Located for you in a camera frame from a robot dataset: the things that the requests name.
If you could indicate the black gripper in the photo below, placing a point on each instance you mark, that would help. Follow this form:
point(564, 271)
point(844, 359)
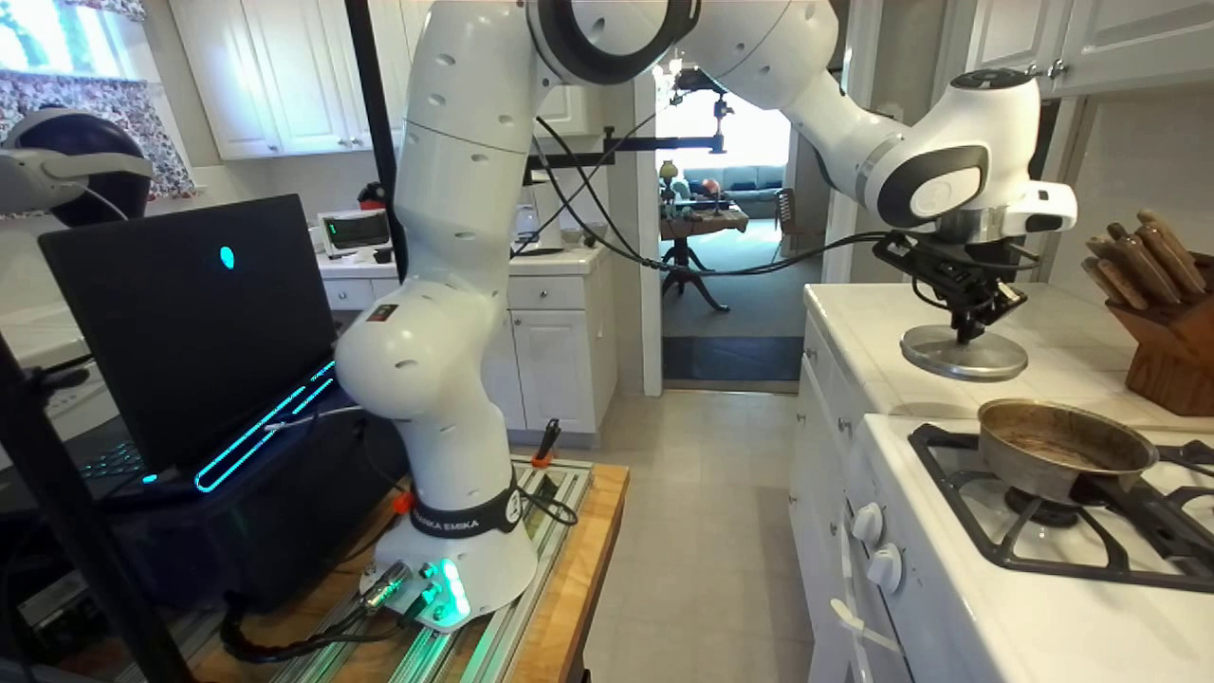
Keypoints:
point(986, 271)

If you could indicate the silver lid with black knob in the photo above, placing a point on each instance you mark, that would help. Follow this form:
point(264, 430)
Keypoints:
point(933, 359)

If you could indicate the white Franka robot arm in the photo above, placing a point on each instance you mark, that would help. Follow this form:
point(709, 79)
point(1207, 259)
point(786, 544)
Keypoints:
point(442, 251)

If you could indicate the round stove burner cap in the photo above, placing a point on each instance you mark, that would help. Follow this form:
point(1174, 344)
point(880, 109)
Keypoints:
point(1043, 510)

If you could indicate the wooden knife block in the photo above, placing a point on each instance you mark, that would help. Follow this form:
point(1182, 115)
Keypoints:
point(1178, 366)

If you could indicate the white stove knob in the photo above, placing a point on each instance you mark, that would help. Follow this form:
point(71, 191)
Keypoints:
point(866, 521)
point(886, 568)

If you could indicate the grey sofa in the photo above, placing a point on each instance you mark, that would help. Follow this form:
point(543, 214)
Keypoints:
point(753, 191)

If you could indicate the small dark side table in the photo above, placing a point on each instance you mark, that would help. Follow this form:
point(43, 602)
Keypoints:
point(689, 271)

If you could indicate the black cast iron stove grate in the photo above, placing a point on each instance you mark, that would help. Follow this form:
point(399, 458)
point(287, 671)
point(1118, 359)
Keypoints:
point(1111, 576)

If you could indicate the white gas stove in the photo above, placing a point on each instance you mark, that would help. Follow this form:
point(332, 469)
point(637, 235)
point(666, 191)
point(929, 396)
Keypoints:
point(1010, 631)

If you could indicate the wooden table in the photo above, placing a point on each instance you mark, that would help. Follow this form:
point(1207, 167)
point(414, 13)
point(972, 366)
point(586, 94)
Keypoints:
point(580, 592)

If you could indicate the small black countertop device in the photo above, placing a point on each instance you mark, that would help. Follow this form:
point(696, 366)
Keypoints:
point(355, 233)

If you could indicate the black vertical stand pole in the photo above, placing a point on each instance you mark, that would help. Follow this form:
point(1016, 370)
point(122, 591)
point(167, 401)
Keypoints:
point(373, 125)

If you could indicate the white upper kitchen cabinets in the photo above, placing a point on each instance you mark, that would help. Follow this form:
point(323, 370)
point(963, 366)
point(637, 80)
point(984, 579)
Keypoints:
point(265, 79)

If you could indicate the black laptop with cyan lights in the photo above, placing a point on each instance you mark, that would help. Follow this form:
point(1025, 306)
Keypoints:
point(189, 316)

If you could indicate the dark round head stand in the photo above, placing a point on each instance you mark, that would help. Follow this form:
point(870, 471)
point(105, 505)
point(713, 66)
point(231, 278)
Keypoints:
point(88, 136)

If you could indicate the black tripod pole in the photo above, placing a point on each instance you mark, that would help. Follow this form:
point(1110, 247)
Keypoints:
point(76, 505)

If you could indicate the white VR headset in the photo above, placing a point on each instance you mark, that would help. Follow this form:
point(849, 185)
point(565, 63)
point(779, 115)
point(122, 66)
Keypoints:
point(52, 175)

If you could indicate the white wall cabinet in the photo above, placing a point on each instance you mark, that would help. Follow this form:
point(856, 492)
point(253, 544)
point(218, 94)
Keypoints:
point(1140, 38)

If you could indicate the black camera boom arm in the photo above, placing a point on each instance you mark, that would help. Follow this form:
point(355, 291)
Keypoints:
point(631, 142)

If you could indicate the aluminium base plate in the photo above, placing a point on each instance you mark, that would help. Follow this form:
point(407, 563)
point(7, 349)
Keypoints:
point(506, 631)

